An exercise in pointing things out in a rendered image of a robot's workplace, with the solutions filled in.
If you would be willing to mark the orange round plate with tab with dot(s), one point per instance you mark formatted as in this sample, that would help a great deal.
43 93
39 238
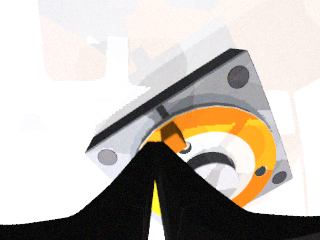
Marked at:
215 127

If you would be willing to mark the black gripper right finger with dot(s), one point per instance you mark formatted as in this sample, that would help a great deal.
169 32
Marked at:
191 209

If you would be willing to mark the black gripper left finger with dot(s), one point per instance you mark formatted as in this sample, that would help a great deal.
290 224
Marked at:
121 212

